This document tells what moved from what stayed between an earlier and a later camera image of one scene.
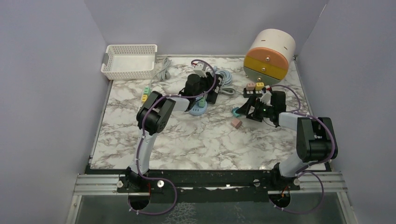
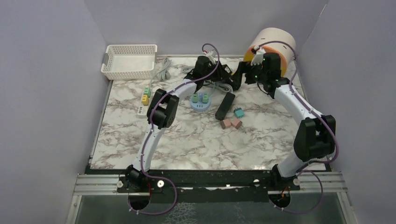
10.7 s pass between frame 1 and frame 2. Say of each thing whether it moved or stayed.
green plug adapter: moved
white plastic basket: stayed
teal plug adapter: stayed
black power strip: moved
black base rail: stayed
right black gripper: moved
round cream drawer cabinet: stayed
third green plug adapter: stayed
